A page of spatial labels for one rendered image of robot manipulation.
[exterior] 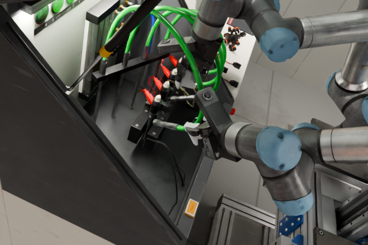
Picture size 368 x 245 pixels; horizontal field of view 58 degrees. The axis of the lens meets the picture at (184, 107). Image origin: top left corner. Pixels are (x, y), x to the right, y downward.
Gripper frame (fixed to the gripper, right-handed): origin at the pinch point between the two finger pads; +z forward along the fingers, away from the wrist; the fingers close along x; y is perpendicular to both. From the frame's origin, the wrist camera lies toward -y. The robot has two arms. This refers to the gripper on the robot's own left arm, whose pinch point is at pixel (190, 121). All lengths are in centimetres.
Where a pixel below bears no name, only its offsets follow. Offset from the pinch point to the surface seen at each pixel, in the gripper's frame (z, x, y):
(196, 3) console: 28, 31, -31
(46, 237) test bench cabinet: 45, -48, 29
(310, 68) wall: 159, 216, 54
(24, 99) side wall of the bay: -0.5, -35.3, -21.0
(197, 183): 13.1, 0.9, 23.8
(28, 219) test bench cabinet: 43, -50, 18
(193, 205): 7.1, -5.2, 26.3
